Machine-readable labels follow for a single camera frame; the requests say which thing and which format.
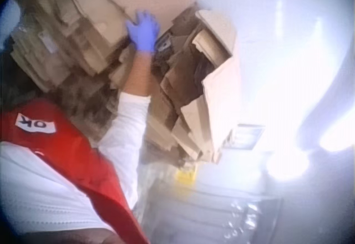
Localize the blue-framed white label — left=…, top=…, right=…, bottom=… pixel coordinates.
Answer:
left=224, top=123, right=265, bottom=151

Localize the person's right hand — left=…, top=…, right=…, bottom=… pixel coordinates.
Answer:
left=125, top=9, right=161, bottom=53

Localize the heap of cardboard boxes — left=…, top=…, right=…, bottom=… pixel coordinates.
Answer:
left=140, top=5, right=242, bottom=165

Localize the yellow tag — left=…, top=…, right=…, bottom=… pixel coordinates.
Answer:
left=176, top=170, right=197, bottom=185

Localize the bundle of cardboard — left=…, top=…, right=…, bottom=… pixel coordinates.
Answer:
left=10, top=0, right=198, bottom=93

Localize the clear plastic film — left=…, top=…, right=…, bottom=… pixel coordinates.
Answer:
left=138, top=159, right=281, bottom=244

